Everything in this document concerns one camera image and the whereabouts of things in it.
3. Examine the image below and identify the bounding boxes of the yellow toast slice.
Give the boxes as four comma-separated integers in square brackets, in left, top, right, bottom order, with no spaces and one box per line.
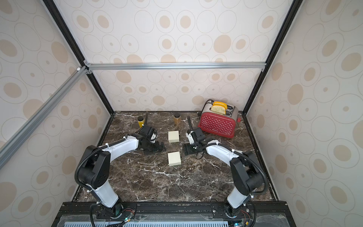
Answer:
[213,101,228,109]

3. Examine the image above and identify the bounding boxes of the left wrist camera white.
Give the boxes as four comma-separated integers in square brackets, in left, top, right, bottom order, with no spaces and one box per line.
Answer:
[150,131,157,142]

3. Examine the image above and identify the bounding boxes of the back aluminium rail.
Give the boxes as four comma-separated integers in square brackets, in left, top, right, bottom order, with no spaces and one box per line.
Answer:
[87,62,266,70]

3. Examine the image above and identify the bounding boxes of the red polka dot toaster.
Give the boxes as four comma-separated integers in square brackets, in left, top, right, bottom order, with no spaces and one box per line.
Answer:
[198,99,241,138]

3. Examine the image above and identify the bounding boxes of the pale toast slice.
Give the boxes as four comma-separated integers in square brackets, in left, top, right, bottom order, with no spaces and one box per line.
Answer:
[210,105,226,114]

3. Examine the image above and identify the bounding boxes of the brown spice jar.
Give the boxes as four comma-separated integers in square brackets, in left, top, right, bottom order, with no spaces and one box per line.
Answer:
[174,113,181,126]

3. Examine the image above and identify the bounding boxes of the yellow spice jar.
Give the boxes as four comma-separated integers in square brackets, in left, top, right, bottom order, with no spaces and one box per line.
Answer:
[138,116,145,128]

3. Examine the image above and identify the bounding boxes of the left aluminium rail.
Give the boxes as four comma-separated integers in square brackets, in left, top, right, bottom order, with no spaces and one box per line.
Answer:
[1,66,87,167]

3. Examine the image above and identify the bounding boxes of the black toaster cable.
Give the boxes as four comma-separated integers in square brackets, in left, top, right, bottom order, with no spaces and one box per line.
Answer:
[198,99,215,117]

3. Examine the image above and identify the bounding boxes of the aluminium rail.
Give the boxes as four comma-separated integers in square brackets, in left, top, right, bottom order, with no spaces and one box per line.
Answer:
[1,66,87,167]
[87,62,266,70]

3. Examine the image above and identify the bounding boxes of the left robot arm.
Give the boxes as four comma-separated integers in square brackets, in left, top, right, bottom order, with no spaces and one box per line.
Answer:
[74,115,166,218]

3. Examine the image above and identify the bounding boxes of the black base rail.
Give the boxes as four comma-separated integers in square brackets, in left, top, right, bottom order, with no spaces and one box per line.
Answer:
[52,201,296,227]

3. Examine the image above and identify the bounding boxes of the cream drawer jewelry box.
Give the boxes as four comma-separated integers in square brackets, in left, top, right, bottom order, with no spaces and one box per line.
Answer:
[168,131,180,143]

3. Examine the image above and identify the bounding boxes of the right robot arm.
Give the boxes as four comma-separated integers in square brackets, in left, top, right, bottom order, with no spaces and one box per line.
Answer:
[186,116,268,218]

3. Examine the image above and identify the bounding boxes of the cream square box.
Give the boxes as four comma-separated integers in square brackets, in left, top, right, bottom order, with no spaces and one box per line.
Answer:
[168,151,182,166]

